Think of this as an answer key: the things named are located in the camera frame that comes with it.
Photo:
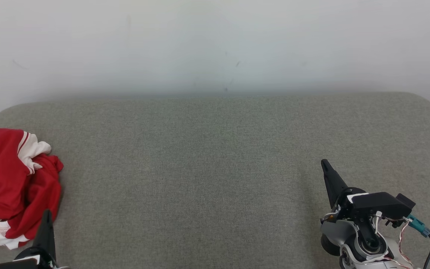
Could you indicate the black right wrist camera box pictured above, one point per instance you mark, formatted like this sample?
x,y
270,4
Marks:
x,y
406,203

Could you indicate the red jersey number 23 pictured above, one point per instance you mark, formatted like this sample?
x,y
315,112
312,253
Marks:
x,y
2,168

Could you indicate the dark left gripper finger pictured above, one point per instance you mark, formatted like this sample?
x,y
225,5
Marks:
x,y
46,239

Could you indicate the red shorts white stripe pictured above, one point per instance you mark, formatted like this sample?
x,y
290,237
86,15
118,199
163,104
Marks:
x,y
45,194

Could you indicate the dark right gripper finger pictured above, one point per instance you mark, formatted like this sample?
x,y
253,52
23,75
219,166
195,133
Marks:
x,y
333,183

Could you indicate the teal right camera connector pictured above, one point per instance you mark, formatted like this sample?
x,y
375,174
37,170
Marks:
x,y
418,225

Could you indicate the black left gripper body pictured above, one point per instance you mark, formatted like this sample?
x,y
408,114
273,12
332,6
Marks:
x,y
28,261

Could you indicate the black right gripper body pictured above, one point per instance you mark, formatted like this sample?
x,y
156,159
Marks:
x,y
375,205

